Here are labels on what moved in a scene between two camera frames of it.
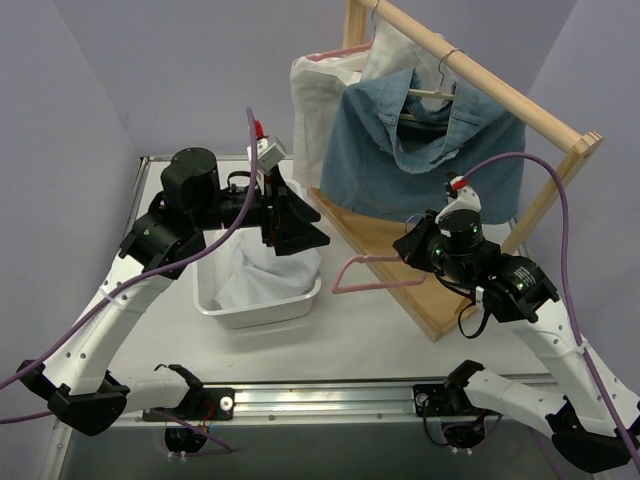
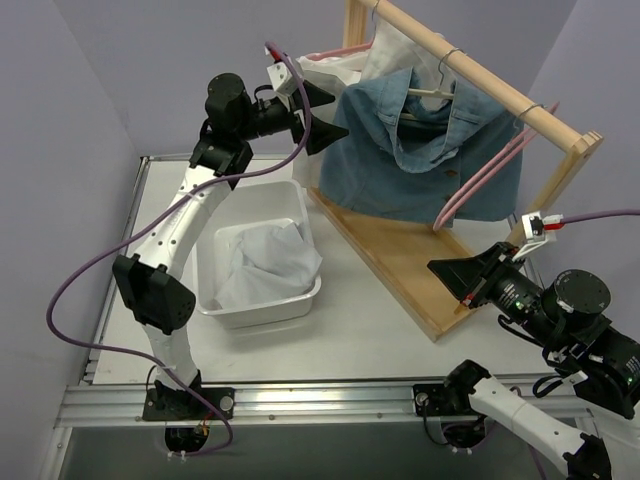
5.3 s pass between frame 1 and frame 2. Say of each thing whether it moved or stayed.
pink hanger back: stayed
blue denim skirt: stayed
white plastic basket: stayed
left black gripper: moved
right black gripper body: moved
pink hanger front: moved
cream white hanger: stayed
